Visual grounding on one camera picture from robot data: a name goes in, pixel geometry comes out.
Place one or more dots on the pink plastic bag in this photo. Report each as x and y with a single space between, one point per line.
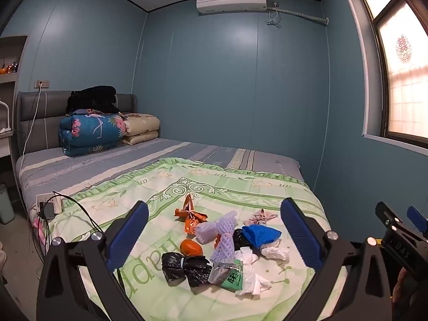
260 217

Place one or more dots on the white air conditioner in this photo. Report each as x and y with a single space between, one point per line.
230 0

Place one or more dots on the blue cloth piece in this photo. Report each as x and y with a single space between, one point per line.
260 234

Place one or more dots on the large white crumpled tissue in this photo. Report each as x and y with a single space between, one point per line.
252 276

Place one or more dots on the grey padded headboard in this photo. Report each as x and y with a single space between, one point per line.
46 117

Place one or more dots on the tied black plastic bag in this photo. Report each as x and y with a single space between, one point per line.
187 269

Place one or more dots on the purple foam fruit net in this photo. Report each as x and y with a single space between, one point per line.
217 225

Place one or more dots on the wrapped air conditioner pipe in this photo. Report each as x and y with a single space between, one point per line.
301 14

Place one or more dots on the bed with striped sheet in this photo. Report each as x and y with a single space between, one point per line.
117 160

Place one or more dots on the blue floral folded quilt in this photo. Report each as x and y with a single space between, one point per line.
90 133

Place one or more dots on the white wall socket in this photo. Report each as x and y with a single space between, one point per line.
42 83

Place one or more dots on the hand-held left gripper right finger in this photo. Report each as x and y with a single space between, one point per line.
301 237

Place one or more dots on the green patterned blanket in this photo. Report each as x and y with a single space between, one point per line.
160 190

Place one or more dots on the black charger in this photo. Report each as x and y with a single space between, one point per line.
46 210

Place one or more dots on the green foil packet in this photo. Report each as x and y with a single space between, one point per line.
229 274

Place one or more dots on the orange snack wrapper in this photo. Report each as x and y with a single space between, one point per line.
188 205
194 222

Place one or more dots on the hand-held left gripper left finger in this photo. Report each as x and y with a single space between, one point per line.
128 234

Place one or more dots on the person's right hand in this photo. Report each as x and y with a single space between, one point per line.
400 287

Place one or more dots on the small white tissue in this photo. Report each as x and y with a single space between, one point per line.
275 253

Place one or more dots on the white wall shelf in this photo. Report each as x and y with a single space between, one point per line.
11 80

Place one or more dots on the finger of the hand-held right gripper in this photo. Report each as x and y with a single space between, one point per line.
386 214
417 217

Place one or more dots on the red window decal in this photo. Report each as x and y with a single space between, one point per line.
404 48

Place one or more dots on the pale green bin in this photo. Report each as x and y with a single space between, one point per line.
6 204

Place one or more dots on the white power strip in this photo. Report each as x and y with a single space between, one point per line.
57 204

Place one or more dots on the black folded clothes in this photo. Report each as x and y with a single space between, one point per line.
92 100

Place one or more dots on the white foam fruit net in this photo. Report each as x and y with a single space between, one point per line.
223 249

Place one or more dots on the dark framed window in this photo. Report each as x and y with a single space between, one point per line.
401 57

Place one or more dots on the round orange peel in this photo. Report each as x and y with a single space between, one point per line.
190 247

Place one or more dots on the beige folded quilt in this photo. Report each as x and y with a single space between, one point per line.
142 127

